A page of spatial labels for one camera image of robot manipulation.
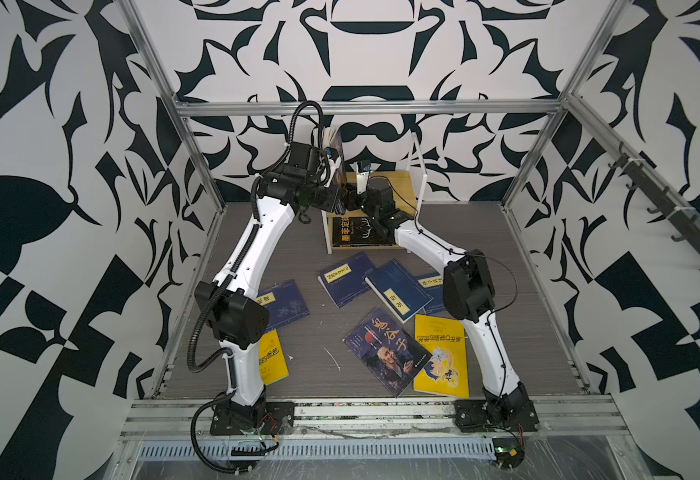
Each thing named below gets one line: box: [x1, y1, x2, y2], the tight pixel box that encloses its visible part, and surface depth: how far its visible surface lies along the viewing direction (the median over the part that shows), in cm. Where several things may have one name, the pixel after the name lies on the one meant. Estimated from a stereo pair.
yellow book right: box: [414, 314, 470, 399], surface depth 83 cm
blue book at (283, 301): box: [255, 279, 310, 330], surface depth 94 cm
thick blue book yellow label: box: [364, 259, 434, 324], surface depth 97 cm
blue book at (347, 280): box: [317, 252, 375, 309], surface depth 100 cm
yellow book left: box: [259, 330, 289, 385], surface depth 84 cm
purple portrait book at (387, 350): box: [342, 306, 433, 397], surface depth 85 cm
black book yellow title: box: [332, 216, 395, 247], surface depth 107 cm
